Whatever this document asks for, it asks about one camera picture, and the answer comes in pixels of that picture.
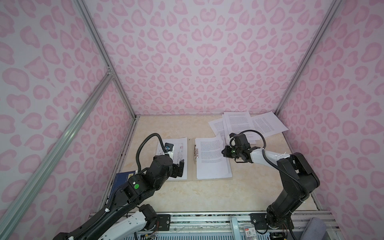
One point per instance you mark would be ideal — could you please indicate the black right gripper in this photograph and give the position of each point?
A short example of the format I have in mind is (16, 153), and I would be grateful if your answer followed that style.
(226, 154)

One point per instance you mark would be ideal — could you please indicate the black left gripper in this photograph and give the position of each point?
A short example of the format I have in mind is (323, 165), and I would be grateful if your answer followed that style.
(176, 171)

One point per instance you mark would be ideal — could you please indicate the technical drawing paper sheet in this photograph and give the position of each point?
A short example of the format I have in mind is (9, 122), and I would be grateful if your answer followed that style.
(180, 152)

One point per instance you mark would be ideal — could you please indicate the white paper sheet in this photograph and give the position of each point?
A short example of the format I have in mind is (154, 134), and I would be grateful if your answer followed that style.
(211, 163)

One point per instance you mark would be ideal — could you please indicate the translucent beige file folder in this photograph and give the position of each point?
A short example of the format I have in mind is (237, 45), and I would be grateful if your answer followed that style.
(191, 164)

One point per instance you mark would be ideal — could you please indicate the central printed text sheet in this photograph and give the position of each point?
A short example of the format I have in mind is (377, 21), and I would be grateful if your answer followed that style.
(236, 122)

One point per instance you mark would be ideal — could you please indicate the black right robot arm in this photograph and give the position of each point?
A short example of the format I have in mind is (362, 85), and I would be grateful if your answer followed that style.
(297, 176)

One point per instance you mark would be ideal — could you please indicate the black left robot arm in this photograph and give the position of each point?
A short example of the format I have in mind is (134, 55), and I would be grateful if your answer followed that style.
(125, 198)

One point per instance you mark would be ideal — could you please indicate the metal folder clip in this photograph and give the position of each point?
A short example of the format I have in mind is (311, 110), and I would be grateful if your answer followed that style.
(196, 153)

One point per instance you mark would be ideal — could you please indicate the underlying printed paper sheet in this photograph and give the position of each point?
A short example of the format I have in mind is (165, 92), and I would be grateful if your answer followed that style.
(219, 128)

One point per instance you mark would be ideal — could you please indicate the right printed text sheet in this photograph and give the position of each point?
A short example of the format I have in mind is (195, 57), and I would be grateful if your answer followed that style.
(268, 124)

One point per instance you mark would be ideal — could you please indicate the blue booklet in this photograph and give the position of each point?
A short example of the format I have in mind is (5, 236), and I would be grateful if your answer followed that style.
(120, 179)

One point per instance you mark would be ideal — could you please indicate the small labelled plastic bag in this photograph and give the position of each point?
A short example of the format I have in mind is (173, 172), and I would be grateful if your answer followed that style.
(250, 232)

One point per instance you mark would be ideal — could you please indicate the grey foam roll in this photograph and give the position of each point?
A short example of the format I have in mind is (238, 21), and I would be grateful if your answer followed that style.
(315, 230)

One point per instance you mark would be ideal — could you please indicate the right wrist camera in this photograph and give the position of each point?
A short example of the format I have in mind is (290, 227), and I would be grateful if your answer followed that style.
(239, 141)

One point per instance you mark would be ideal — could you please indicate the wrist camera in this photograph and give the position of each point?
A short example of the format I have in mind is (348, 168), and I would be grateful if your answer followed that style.
(239, 141)
(169, 150)

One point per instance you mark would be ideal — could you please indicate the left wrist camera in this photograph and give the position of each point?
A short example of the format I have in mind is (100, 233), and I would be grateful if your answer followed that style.
(169, 150)

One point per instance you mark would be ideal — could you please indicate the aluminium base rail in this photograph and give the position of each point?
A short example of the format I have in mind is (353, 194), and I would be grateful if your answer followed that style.
(215, 226)

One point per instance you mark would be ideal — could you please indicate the left corner aluminium post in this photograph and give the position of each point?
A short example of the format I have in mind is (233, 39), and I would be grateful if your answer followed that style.
(91, 27)

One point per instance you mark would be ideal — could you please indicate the corner aluminium post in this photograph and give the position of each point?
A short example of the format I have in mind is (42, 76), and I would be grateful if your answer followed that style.
(91, 27)
(326, 23)

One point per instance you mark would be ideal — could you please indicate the diagonal aluminium frame bar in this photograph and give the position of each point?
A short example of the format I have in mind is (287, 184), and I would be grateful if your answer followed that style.
(21, 204)

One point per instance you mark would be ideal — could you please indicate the right corner aluminium post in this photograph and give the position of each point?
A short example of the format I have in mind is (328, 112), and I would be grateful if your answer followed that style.
(326, 23)

